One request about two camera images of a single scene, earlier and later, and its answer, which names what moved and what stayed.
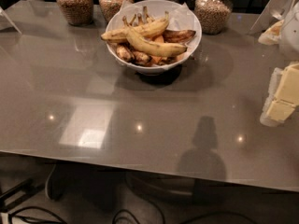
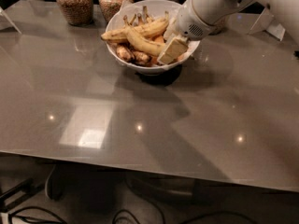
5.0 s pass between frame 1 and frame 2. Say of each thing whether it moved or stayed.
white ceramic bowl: stayed
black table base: stayed
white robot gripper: moved
